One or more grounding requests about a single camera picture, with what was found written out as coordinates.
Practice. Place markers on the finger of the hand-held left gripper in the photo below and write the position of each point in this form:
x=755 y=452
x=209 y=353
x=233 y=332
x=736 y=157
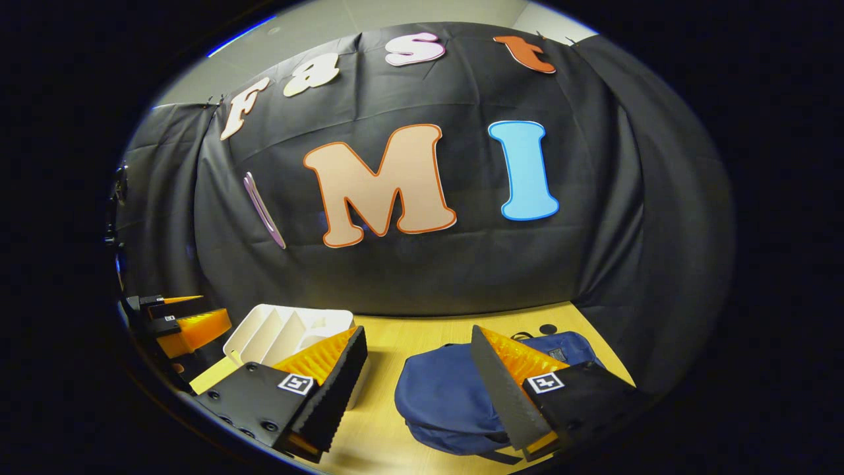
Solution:
x=168 y=326
x=151 y=303

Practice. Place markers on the black table grommet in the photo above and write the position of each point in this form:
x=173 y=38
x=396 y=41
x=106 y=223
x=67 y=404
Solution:
x=547 y=328

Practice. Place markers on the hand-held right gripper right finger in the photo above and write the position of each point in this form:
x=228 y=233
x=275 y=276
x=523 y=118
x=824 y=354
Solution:
x=504 y=402

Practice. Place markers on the blue schoolbag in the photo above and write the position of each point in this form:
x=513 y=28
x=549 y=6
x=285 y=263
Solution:
x=442 y=396

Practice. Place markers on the black backdrop cloth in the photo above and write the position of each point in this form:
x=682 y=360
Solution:
x=461 y=277

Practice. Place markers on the white bookshelf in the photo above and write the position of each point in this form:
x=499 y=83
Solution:
x=277 y=330

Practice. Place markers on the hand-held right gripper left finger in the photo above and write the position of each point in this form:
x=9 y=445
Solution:
x=339 y=396

